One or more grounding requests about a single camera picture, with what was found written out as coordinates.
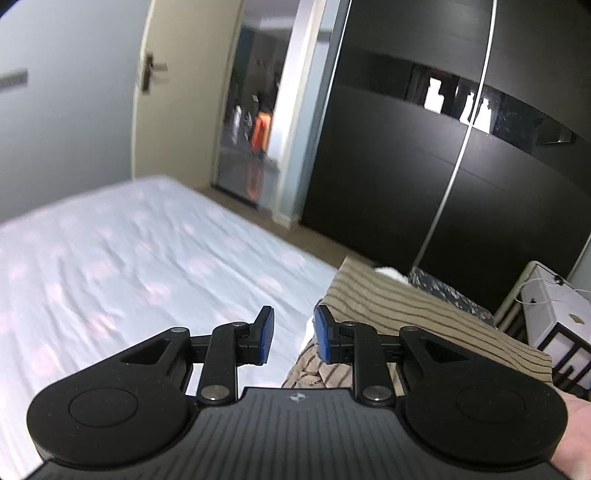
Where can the white storage box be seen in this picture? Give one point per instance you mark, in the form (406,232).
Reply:
(554,309)

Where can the black wardrobe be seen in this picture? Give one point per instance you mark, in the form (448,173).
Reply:
(392,184)

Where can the tan striped shorts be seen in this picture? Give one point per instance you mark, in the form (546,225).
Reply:
(304,369)

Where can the orange object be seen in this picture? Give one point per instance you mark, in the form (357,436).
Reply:
(262,131)

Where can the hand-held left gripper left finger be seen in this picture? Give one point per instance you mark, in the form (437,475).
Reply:
(265,337)

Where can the cream door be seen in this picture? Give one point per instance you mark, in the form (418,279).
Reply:
(184,138)

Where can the black wall fixture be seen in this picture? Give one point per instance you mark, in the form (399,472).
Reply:
(14,78)

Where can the cream rack frame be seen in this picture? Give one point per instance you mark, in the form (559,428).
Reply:
(517,295)

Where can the tan striped button shirt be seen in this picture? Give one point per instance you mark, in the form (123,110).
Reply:
(438,323)

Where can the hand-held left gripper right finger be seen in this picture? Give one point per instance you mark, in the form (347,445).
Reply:
(322,339)

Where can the dark floral fabric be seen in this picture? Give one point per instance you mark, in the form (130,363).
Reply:
(443,290)

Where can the person's right hand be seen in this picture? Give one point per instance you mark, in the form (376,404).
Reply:
(579,438)

